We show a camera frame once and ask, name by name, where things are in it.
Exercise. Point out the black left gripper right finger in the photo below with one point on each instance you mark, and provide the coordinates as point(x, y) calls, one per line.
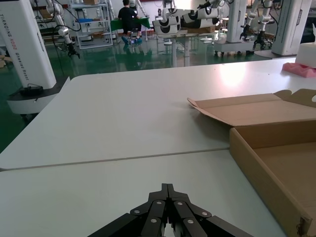
point(190, 219)

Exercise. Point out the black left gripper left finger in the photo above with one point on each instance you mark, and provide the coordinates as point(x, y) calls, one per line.
point(148, 219)

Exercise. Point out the silver robot arm black gripper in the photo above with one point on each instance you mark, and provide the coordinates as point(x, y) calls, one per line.
point(64, 32)

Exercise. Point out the open brown cardboard box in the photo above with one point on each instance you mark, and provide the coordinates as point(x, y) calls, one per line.
point(279, 158)

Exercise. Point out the white tissue box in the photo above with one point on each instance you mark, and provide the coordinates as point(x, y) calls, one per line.
point(307, 54)

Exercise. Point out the small cardboard box floor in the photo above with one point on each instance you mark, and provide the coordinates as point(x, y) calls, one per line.
point(3, 61)

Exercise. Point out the white leg work table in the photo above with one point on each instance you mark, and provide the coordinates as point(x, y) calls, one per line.
point(182, 44)

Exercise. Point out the pink foam tray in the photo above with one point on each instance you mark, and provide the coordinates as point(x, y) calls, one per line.
point(298, 69)

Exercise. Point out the white black robot shell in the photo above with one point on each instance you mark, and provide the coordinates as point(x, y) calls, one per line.
point(200, 18)
point(166, 24)

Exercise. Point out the green covered table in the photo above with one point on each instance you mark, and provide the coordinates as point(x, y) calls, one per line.
point(143, 22)

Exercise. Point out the white metal shelf rack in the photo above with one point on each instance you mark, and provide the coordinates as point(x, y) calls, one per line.
point(93, 24)

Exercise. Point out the slim white robot column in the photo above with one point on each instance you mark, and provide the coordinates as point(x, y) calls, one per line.
point(235, 22)

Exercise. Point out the seated person black shirt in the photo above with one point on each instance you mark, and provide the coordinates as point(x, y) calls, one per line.
point(128, 17)

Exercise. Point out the white wheeled robot column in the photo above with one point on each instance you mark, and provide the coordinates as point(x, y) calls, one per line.
point(24, 49)

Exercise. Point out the wide white robot column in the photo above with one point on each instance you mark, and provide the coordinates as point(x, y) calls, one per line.
point(291, 27)

